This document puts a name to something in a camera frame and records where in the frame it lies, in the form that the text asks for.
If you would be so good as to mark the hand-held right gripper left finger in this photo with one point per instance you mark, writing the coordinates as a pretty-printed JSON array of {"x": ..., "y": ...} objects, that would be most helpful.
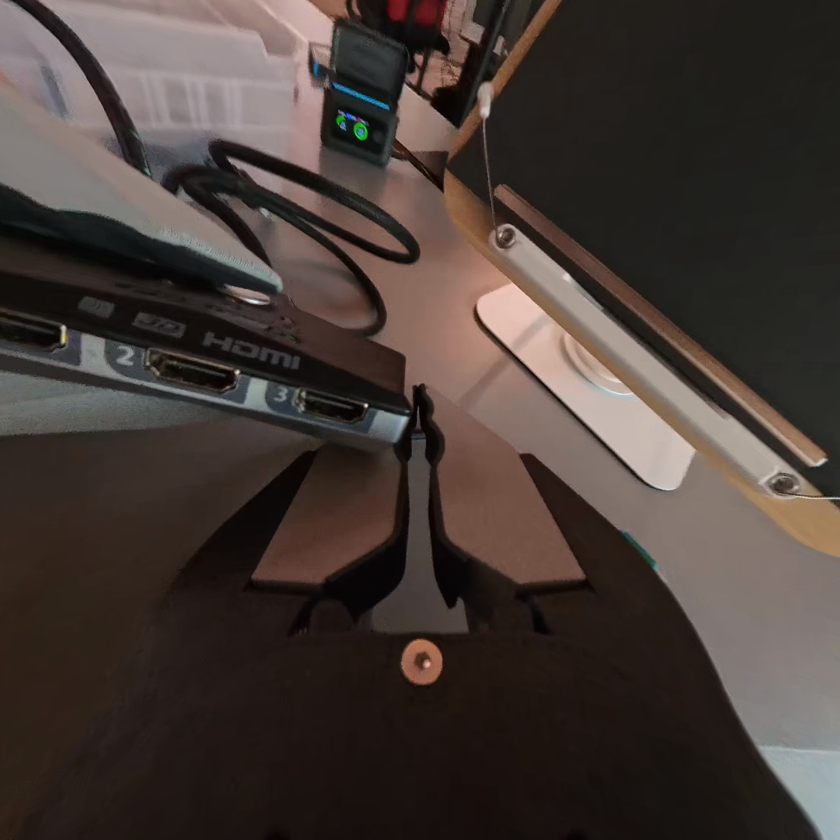
[{"x": 328, "y": 525}]

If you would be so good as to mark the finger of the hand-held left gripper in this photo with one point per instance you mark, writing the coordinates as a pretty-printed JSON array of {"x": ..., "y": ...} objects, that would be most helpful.
[{"x": 98, "y": 170}]

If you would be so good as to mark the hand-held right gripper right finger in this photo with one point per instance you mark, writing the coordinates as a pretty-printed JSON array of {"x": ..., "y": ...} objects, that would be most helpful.
[{"x": 499, "y": 518}]

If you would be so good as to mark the black HDMI switch box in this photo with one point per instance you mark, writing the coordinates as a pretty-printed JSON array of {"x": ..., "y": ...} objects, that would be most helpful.
[{"x": 341, "y": 358}]

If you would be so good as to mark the clear white plastic bin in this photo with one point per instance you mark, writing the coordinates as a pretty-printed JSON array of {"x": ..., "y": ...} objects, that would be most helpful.
[{"x": 197, "y": 85}]

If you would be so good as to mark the white monitor stand base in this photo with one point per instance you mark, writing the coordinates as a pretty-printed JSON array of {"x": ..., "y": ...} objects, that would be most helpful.
[{"x": 538, "y": 348}]

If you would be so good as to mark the small black display charger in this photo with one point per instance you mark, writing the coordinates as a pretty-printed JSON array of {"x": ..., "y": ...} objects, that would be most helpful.
[{"x": 364, "y": 65}]

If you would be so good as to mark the red bag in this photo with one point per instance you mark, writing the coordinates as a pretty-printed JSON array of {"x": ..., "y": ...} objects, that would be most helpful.
[{"x": 420, "y": 16}]

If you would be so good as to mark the black covered computer monitor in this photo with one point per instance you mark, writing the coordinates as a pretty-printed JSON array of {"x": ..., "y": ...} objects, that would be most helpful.
[{"x": 656, "y": 131}]

